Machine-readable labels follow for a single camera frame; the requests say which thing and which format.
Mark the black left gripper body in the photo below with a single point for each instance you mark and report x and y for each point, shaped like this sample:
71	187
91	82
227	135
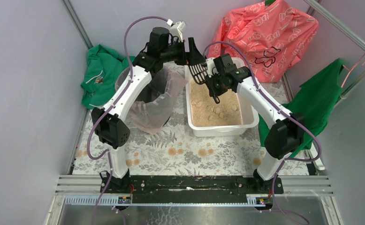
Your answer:
186	55

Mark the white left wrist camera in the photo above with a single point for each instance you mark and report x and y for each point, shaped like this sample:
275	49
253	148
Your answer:
177	28

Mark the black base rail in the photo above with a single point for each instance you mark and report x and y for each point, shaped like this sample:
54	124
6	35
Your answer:
158	189

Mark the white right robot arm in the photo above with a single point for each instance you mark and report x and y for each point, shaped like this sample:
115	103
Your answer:
286	129

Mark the black litter scoop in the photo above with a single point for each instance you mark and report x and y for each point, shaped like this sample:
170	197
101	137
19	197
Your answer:
200	75

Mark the metal clothes rack bar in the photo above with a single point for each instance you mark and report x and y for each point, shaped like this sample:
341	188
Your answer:
355	38

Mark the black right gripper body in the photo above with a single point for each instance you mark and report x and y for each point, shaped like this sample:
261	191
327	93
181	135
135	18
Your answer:
216	85

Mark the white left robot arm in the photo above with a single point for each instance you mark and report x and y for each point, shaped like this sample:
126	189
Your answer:
108	120

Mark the green shirt back left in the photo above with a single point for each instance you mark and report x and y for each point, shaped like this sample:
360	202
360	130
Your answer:
104	65

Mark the green shirt on right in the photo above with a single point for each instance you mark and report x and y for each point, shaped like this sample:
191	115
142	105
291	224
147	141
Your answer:
318	96

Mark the beige cat litter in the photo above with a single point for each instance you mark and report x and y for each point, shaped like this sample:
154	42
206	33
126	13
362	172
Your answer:
206	113

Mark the black trash bin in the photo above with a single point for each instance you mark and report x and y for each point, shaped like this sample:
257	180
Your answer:
151	93

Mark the white litter box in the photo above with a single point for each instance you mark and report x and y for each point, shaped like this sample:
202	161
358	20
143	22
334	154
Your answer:
249	116

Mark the floral table mat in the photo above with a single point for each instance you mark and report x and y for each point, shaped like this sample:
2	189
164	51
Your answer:
175	150

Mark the pink patterned garment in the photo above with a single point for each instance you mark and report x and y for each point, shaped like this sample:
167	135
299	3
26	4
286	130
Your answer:
273	38

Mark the pink plastic bin liner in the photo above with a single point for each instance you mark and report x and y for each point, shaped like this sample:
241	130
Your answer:
157	105

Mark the green shirt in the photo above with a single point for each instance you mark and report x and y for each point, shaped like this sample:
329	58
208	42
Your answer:
318	96
104	65

